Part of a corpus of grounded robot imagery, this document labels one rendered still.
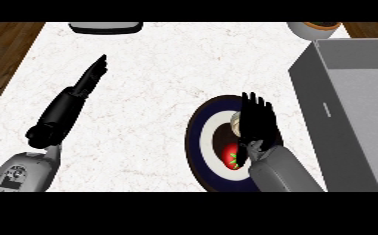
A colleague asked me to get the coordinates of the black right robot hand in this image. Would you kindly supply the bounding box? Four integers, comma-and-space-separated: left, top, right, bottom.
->
236, 91, 285, 166

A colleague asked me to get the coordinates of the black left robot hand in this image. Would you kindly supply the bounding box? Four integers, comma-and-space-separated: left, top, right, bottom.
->
23, 54, 109, 150

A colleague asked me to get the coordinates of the dark blue and white plate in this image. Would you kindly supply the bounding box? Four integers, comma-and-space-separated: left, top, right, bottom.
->
183, 94, 288, 193

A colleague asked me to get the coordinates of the grey open box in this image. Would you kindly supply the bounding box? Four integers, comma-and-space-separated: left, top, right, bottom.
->
286, 37, 378, 193

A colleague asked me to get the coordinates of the grey appliance with dark rim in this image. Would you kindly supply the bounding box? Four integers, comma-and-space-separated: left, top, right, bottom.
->
66, 21, 145, 36

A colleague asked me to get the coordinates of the white pot with orange rim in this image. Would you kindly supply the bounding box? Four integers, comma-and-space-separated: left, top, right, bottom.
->
285, 21, 342, 42

